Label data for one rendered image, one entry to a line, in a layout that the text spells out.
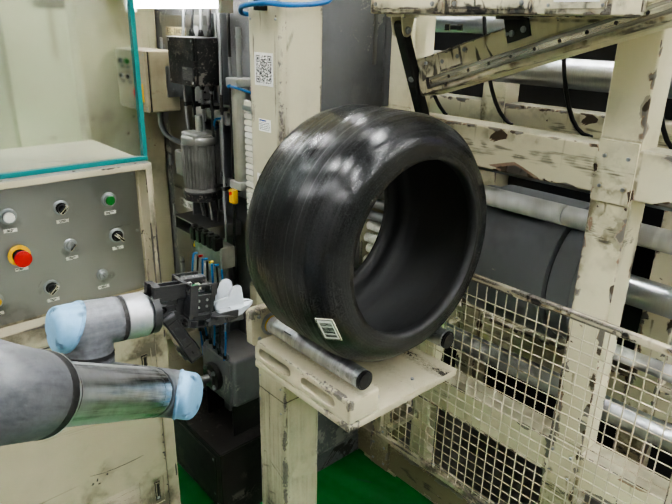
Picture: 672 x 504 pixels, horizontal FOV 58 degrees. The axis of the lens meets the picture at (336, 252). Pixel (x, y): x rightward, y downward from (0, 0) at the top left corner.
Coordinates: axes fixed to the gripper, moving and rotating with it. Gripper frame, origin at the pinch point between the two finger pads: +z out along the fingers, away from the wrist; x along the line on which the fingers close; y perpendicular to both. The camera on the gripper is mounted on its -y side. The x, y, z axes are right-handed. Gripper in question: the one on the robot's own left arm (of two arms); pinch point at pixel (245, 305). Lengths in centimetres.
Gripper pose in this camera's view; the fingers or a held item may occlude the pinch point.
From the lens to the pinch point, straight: 118.5
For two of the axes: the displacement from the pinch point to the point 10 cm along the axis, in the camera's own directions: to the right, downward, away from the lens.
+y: 1.1, -9.6, -2.7
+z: 7.4, -1.0, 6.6
